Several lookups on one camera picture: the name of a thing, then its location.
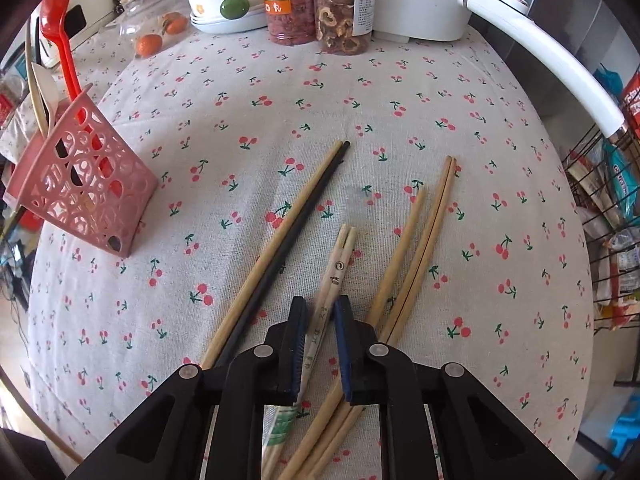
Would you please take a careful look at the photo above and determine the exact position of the jar of red dried fruit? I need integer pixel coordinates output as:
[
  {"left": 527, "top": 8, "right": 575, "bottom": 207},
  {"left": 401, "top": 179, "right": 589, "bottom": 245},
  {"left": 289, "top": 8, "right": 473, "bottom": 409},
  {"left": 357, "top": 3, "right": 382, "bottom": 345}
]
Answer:
[{"left": 257, "top": 0, "right": 317, "bottom": 47}]

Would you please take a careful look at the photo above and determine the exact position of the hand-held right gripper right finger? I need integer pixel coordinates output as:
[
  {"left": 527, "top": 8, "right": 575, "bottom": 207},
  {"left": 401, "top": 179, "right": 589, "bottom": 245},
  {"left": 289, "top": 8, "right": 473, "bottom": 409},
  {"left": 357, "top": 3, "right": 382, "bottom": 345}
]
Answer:
[{"left": 332, "top": 295, "right": 581, "bottom": 480}]

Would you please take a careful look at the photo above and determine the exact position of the cream air fryer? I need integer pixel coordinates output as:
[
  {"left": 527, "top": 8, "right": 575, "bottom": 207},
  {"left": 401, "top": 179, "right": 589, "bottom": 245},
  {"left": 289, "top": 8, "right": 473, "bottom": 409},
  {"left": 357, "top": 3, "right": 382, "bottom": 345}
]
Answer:
[{"left": 27, "top": 0, "right": 121, "bottom": 68}]

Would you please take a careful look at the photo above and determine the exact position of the glass jar with wooden lid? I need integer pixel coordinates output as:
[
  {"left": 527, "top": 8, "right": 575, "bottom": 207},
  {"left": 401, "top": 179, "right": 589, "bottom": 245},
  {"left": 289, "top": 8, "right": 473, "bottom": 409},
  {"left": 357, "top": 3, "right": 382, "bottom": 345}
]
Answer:
[{"left": 117, "top": 0, "right": 193, "bottom": 58}]

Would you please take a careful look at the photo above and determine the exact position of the teal snack packet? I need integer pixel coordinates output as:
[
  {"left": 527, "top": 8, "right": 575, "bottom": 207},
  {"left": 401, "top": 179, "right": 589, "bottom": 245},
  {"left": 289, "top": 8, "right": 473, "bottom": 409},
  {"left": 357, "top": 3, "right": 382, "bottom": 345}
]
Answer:
[{"left": 601, "top": 140, "right": 637, "bottom": 213}]

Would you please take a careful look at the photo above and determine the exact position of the white flower print bowl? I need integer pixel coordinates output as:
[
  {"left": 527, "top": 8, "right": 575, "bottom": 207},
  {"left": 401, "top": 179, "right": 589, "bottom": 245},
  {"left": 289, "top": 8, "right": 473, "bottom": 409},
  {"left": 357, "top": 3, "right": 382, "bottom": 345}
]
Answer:
[{"left": 187, "top": 0, "right": 268, "bottom": 34}]

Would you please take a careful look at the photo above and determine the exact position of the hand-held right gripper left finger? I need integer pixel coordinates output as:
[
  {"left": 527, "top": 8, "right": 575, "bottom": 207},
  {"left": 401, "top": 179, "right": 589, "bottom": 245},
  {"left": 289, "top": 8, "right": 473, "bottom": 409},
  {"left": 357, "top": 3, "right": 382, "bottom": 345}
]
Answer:
[{"left": 65, "top": 296, "right": 309, "bottom": 480}]

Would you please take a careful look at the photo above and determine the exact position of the red snack packet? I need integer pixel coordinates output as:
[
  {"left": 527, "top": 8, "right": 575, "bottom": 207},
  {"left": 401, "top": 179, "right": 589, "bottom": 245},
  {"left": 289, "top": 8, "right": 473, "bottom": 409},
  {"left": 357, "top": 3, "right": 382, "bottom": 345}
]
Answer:
[{"left": 619, "top": 70, "right": 640, "bottom": 128}]

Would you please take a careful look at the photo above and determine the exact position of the paper-wrapped chopstick pair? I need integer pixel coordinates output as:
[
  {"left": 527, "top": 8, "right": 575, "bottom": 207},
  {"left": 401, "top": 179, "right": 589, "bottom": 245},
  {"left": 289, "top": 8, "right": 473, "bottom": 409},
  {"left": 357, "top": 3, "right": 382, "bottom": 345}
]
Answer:
[{"left": 261, "top": 225, "right": 359, "bottom": 480}]

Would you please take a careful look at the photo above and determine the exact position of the black wire rack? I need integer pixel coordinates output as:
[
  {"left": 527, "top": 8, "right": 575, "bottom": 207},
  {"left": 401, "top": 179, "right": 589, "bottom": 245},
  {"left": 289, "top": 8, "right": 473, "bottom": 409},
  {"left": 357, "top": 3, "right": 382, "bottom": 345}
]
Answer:
[{"left": 560, "top": 125, "right": 640, "bottom": 331}]

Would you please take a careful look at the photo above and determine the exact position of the pink perforated utensil holder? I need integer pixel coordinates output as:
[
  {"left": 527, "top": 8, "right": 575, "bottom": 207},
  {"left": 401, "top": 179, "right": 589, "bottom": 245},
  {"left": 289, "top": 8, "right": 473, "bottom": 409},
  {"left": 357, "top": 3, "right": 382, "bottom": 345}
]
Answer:
[{"left": 5, "top": 84, "right": 160, "bottom": 257}]

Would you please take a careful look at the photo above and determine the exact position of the white electric pot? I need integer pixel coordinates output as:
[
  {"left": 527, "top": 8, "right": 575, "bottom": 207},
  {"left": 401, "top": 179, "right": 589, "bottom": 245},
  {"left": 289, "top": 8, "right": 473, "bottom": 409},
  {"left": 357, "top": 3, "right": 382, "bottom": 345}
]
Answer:
[{"left": 370, "top": 0, "right": 628, "bottom": 143}]

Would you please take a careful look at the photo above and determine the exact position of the jar of dried fruit slices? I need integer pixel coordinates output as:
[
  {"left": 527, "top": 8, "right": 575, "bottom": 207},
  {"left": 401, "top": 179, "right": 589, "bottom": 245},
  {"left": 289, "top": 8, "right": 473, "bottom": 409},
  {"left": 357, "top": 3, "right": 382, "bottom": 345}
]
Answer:
[{"left": 311, "top": 0, "right": 378, "bottom": 56}]

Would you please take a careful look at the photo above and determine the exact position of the red plastic spoon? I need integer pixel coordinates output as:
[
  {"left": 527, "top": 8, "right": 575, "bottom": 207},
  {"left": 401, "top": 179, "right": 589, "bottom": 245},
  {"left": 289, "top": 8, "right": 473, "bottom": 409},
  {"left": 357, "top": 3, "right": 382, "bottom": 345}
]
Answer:
[{"left": 39, "top": 0, "right": 123, "bottom": 203}]

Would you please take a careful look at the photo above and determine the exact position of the blue plastic stool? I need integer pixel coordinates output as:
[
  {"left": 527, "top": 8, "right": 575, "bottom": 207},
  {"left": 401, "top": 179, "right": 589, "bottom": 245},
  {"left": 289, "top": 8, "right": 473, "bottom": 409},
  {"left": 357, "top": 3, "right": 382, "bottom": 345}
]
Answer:
[{"left": 612, "top": 405, "right": 640, "bottom": 461}]

